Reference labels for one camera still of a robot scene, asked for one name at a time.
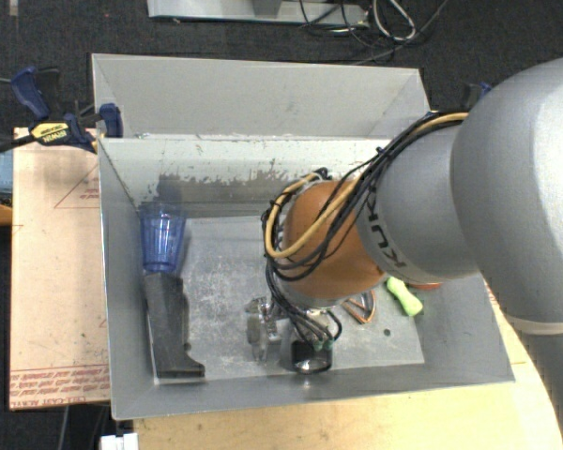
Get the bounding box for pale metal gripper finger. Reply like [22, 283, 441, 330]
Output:
[245, 298, 262, 347]
[259, 305, 282, 364]

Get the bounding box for black shiny cup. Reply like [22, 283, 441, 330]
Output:
[291, 338, 335, 375]

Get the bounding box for orange and black sunglasses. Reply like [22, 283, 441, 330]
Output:
[341, 290, 377, 326]

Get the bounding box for grey metal bin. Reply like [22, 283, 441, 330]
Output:
[91, 52, 517, 421]

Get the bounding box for light green foam piece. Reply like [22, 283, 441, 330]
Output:
[386, 276, 425, 319]

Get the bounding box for clear blue plastic cup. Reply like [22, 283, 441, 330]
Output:
[138, 202, 188, 274]

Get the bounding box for brown cardboard board, red print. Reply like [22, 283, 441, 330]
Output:
[8, 127, 112, 412]

